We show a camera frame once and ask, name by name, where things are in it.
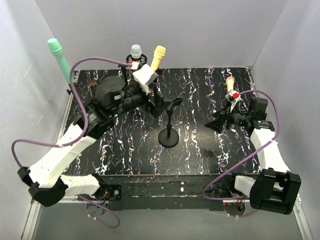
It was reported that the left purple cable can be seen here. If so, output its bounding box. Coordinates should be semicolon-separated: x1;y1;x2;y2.
11;56;140;229

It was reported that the aluminium left side rail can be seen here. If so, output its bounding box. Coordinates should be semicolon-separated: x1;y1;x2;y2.
48;70;80;173

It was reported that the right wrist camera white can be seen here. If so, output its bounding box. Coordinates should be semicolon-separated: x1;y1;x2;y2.
225;90;242;113

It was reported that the yellow microphone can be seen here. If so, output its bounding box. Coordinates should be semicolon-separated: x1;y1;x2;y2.
150;45;166;72

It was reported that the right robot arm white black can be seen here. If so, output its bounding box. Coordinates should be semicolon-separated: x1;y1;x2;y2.
205;97;301;215

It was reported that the aluminium front rail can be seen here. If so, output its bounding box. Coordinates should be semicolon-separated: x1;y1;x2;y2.
31;195;78;204

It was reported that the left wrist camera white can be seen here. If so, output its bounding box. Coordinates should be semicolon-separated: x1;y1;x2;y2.
130;61;158;95

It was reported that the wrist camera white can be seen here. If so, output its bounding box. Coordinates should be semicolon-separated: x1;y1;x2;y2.
225;90;242;113
130;61;158;95

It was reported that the brown wooden metronome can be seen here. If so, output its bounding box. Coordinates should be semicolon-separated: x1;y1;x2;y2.
87;79;98;97

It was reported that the pink microphone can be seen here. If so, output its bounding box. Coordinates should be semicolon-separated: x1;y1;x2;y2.
225;76;235;92

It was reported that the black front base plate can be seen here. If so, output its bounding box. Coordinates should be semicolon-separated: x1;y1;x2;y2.
43;173;288;212

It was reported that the white microphone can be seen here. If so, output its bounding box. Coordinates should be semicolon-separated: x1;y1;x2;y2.
130;44;142;62

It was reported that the black round base mic stand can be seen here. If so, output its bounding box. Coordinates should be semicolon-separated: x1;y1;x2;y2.
151;67;165;98

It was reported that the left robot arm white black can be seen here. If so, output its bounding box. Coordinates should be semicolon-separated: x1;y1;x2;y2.
17;76;182;207

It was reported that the green microphone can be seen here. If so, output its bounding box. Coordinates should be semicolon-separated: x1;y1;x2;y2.
47;38;71;85

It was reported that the small black clip mic stand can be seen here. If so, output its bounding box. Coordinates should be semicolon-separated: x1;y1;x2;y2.
66;83;76;95

